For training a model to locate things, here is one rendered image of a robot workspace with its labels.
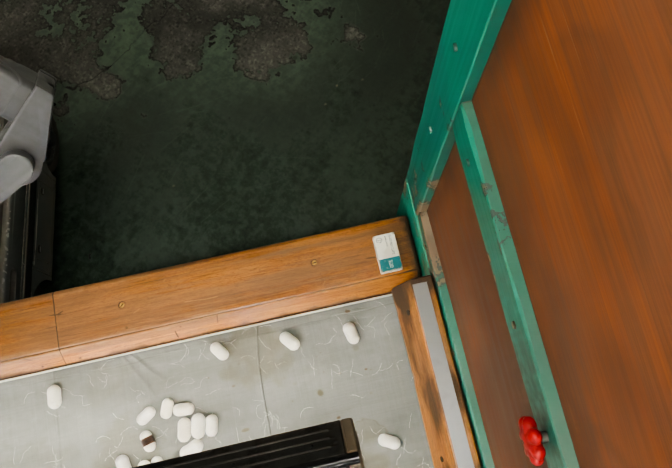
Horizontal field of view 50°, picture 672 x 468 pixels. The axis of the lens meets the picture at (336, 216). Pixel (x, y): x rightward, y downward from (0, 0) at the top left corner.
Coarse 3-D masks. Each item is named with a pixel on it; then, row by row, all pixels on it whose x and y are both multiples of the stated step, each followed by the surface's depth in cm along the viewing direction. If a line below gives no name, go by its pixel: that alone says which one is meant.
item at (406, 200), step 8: (408, 192) 111; (400, 200) 123; (408, 200) 113; (400, 208) 125; (408, 208) 116; (408, 216) 117; (416, 216) 109; (416, 224) 110; (416, 232) 112; (416, 240) 115; (416, 248) 116; (424, 248) 108; (424, 256) 109; (424, 264) 111; (424, 272) 113; (464, 400) 102
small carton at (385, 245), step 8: (392, 232) 114; (376, 240) 114; (384, 240) 114; (392, 240) 114; (376, 248) 113; (384, 248) 113; (392, 248) 113; (384, 256) 113; (392, 256) 113; (384, 264) 113; (392, 264) 113; (400, 264) 113; (384, 272) 113
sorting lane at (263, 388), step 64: (320, 320) 115; (384, 320) 115; (0, 384) 113; (64, 384) 113; (128, 384) 113; (192, 384) 113; (256, 384) 113; (320, 384) 112; (384, 384) 112; (0, 448) 111; (64, 448) 111; (128, 448) 110; (384, 448) 110
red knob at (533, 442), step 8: (528, 416) 62; (520, 424) 63; (528, 424) 61; (536, 424) 62; (520, 432) 64; (528, 432) 61; (536, 432) 60; (544, 432) 62; (528, 440) 61; (536, 440) 60; (544, 440) 62; (528, 448) 61; (536, 448) 60; (544, 448) 61; (528, 456) 63; (536, 456) 60; (544, 456) 60; (536, 464) 61
